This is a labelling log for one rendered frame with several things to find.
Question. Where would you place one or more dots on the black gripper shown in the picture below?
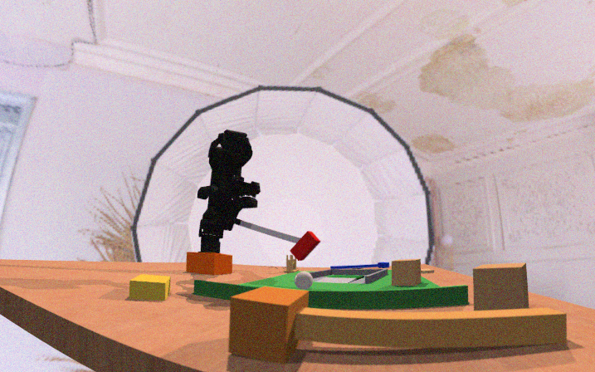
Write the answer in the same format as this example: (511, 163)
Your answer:
(227, 204)

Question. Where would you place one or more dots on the white ball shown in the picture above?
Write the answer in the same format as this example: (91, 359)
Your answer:
(303, 280)

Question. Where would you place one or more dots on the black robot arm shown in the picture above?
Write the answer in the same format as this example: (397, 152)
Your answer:
(234, 152)

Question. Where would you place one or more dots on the yellow block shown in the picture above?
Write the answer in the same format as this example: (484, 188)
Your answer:
(149, 287)

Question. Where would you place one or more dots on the blue putter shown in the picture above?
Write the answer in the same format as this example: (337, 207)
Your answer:
(380, 264)

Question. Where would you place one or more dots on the green flat mat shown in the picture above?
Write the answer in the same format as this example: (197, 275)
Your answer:
(287, 281)

